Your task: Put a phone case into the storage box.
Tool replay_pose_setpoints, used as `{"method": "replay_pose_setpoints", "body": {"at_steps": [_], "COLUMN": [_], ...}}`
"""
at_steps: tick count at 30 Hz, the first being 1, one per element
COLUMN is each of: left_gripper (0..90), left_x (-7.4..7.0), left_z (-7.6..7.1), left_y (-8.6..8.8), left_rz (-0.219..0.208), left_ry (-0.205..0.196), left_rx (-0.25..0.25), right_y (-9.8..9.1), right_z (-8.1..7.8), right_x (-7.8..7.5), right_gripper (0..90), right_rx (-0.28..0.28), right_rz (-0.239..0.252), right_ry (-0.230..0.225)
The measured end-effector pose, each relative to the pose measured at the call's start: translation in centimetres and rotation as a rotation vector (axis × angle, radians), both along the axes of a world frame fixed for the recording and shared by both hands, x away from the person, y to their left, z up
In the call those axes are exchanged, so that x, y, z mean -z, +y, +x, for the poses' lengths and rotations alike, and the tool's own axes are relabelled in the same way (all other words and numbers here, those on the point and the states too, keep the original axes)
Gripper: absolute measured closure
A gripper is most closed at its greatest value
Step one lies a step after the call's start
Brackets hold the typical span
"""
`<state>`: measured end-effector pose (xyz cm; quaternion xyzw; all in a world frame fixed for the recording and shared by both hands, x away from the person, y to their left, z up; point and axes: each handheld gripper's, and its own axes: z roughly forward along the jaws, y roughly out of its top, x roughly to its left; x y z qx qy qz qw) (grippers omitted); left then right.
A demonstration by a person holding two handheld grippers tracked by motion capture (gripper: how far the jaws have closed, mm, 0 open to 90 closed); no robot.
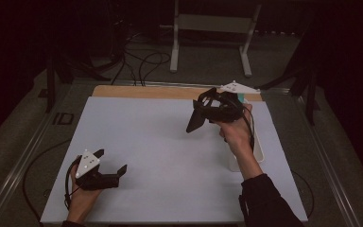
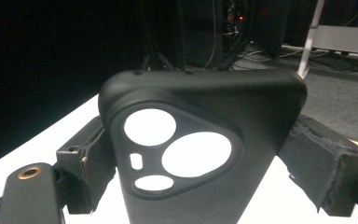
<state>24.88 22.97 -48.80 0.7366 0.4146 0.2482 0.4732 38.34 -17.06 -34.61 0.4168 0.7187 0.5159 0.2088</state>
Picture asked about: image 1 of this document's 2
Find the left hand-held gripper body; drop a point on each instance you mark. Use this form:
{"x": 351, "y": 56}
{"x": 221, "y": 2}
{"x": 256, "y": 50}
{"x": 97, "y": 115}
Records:
{"x": 97, "y": 182}

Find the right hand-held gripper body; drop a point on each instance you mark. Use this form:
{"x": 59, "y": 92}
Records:
{"x": 228, "y": 110}

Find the black phone case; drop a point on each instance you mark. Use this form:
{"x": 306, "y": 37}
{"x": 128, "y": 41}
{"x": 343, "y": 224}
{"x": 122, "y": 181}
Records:
{"x": 195, "y": 121}

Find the white plastic bin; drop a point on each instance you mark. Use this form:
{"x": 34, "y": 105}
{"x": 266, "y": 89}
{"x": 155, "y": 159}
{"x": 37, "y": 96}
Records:
{"x": 260, "y": 154}

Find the person's left hand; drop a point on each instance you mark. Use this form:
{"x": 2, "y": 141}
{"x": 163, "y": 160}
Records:
{"x": 83, "y": 205}

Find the person's right hand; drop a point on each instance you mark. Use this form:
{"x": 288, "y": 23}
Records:
{"x": 238, "y": 135}

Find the white table mat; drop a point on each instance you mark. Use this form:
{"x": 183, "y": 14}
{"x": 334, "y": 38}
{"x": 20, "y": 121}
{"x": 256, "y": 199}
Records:
{"x": 154, "y": 132}

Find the white metal stand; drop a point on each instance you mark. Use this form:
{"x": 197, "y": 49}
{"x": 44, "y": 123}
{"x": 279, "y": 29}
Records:
{"x": 214, "y": 23}

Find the black tripod stand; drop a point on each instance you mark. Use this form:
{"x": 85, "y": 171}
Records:
{"x": 50, "y": 91}
{"x": 311, "y": 101}

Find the black rectangular floor frame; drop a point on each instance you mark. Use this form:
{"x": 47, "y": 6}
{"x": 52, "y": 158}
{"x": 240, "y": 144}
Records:
{"x": 55, "y": 119}

